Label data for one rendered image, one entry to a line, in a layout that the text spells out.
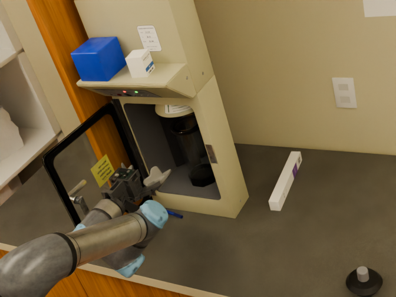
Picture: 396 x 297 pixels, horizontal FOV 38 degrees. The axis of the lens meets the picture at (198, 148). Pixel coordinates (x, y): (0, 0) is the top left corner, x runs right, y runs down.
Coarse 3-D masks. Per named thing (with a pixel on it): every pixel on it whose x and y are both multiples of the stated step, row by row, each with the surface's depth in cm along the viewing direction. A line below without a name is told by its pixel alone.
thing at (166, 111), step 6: (156, 108) 179; (162, 108) 176; (168, 108) 174; (174, 108) 173; (180, 108) 173; (186, 108) 173; (162, 114) 176; (168, 114) 175; (174, 114) 174; (180, 114) 174; (186, 114) 174
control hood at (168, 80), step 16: (160, 64) 161; (176, 64) 158; (80, 80) 167; (112, 80) 160; (128, 80) 157; (144, 80) 155; (160, 80) 152; (176, 80) 153; (160, 96) 164; (176, 96) 160; (192, 96) 160
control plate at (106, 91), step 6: (96, 90) 169; (102, 90) 167; (108, 90) 166; (114, 90) 164; (120, 90) 163; (126, 90) 162; (132, 90) 160; (138, 90) 159; (144, 90) 158; (126, 96) 171; (132, 96) 170; (138, 96) 168; (144, 96) 167; (150, 96) 165; (156, 96) 164
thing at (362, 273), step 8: (352, 272) 151; (360, 272) 147; (368, 272) 150; (376, 272) 149; (352, 280) 149; (360, 280) 148; (368, 280) 148; (376, 280) 147; (352, 288) 148; (360, 288) 146; (368, 288) 146; (376, 288) 146
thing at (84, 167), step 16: (96, 112) 174; (96, 128) 175; (112, 128) 180; (80, 144) 170; (96, 144) 176; (112, 144) 181; (64, 160) 166; (80, 160) 171; (96, 160) 176; (112, 160) 182; (128, 160) 188; (64, 176) 167; (80, 176) 172; (96, 176) 177; (80, 192) 173; (96, 192) 178; (80, 208) 174
